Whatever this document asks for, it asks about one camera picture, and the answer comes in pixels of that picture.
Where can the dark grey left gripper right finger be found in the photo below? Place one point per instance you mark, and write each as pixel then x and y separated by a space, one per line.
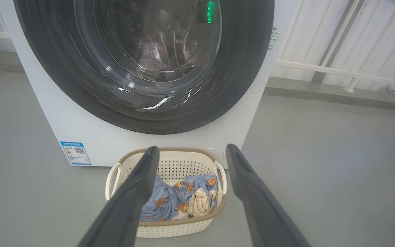
pixel 255 206

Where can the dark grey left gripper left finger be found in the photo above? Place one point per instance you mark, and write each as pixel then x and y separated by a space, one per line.
pixel 129 206

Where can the blue bear print garment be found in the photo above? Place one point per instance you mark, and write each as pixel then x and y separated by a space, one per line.
pixel 159 206
pixel 197 181

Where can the cream cloth garment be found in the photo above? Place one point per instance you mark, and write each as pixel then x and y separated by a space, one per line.
pixel 201 202

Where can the black round glass washer door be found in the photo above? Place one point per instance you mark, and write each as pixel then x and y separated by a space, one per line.
pixel 63 85

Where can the cream plastic laundry basket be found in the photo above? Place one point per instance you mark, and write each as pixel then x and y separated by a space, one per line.
pixel 180 164

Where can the white washing machine body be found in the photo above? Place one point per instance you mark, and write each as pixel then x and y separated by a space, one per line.
pixel 81 137

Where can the blue energy label sticker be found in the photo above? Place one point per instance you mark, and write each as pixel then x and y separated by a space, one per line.
pixel 75 153

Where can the white text label sticker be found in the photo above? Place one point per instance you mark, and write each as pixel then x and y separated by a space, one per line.
pixel 273 36

